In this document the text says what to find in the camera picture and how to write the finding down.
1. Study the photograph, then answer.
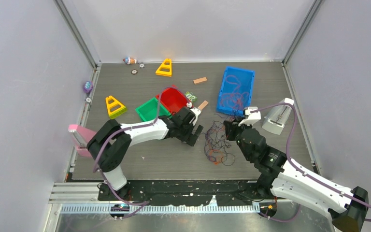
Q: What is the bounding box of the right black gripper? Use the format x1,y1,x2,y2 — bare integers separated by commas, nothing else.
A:
224,117,253,161

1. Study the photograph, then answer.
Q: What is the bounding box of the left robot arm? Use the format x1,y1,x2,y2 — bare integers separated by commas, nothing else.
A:
86,107,203,200

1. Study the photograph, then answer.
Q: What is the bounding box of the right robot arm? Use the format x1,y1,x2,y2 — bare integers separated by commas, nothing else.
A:
224,119,369,232

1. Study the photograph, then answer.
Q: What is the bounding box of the wooden block near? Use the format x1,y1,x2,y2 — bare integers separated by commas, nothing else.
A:
198,100,209,111

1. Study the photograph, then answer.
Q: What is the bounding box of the wooden block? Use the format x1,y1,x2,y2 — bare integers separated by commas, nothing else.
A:
198,100,209,111
193,77,207,85

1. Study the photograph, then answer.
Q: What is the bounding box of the blue plastic bin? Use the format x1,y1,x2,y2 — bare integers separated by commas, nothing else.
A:
216,66,255,116

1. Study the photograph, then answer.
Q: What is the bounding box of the green small toy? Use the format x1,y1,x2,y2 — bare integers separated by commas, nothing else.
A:
185,91,198,102

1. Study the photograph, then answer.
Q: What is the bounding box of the red plastic bin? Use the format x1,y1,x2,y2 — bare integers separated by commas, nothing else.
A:
160,85,189,116

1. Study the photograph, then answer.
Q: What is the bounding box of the white tape dispenser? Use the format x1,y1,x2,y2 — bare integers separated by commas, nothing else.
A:
262,104,292,135

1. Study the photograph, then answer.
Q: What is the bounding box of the wooden block far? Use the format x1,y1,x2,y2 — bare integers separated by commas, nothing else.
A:
193,77,207,85

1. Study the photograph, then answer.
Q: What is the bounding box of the green plastic bin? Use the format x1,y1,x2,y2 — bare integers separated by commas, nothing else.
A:
136,97,171,121

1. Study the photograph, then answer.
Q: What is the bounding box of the yellow triangle block far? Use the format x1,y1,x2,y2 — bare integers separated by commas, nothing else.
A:
155,58,172,77

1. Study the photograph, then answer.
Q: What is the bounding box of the yellow triangle block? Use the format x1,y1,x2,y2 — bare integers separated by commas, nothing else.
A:
155,58,172,77
105,95,127,119

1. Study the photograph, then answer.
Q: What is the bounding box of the yellow triangle block near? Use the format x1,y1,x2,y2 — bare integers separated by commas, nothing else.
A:
105,95,127,119

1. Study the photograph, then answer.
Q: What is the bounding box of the small figurine toy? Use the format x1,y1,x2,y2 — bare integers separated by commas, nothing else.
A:
122,57,137,65

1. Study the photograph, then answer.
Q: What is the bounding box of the pink tape dispenser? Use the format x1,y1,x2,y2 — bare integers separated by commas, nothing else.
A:
68,124,96,157

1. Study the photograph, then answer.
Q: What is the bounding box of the purple round toy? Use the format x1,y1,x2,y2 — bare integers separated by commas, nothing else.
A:
83,81,93,93

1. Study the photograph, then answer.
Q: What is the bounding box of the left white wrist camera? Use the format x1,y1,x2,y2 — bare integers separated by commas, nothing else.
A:
186,101,201,126

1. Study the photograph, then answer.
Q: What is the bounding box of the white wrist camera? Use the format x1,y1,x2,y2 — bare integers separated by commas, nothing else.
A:
238,106,261,127
186,101,201,126

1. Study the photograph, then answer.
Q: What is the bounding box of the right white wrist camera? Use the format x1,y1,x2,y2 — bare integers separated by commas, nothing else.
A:
238,106,261,127

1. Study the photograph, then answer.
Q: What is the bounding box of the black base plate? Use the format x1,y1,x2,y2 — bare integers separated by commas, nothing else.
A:
97,179,277,206

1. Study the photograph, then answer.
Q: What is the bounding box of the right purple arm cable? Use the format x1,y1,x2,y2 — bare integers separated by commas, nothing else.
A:
251,102,371,223

